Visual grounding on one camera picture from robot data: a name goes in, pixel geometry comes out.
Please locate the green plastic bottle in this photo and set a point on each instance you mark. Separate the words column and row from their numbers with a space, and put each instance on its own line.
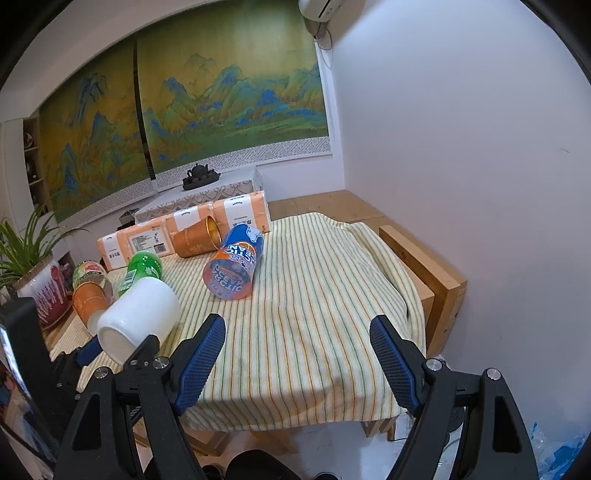
column 142, row 264

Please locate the landscape painting right panel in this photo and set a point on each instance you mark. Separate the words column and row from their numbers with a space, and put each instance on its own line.
column 227, row 76

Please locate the wooden wall shelf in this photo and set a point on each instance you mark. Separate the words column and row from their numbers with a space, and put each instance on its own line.
column 33, row 165

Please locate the orange paper cup near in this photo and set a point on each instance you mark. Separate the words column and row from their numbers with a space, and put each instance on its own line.
column 90, row 301

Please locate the black teapot set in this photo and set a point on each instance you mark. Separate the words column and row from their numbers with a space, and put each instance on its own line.
column 198, row 176

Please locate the striped table cloth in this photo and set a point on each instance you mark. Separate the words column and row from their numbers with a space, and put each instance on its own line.
column 297, row 350

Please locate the orange paper cup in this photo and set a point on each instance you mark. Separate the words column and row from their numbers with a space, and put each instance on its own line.
column 203, row 237
column 90, row 301

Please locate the landscape painting panel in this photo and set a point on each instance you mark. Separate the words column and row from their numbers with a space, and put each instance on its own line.
column 227, row 76
column 91, row 151

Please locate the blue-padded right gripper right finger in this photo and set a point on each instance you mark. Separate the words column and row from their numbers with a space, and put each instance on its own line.
column 494, row 442

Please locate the white air conditioner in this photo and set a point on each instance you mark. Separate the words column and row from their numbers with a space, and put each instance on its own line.
column 320, row 11

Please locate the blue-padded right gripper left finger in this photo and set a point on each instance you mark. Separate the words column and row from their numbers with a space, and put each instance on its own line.
column 158, row 389

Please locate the blue orange bottle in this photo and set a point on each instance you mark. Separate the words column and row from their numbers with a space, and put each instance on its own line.
column 229, row 274

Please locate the landscape painting left panel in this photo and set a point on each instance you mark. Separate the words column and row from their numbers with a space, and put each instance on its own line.
column 91, row 151

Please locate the wooden low table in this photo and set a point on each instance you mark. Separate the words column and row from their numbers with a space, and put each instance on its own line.
column 440, row 286

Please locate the green label tea bottle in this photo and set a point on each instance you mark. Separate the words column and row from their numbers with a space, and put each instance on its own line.
column 93, row 272

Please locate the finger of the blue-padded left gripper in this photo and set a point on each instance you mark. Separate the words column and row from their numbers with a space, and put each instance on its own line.
column 87, row 353

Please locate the white red flower pot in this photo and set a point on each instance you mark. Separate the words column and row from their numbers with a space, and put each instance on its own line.
column 45, row 284

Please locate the green spider plant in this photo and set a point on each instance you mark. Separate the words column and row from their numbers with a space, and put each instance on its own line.
column 20, row 254

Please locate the orange paper cup far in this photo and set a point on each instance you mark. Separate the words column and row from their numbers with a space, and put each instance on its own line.
column 203, row 237

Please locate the white cup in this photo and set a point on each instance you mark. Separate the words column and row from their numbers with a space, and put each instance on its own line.
column 149, row 307

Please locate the orange tissue pack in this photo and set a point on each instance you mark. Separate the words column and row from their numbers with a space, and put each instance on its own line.
column 151, row 236
column 112, row 251
column 182, row 219
column 250, row 209

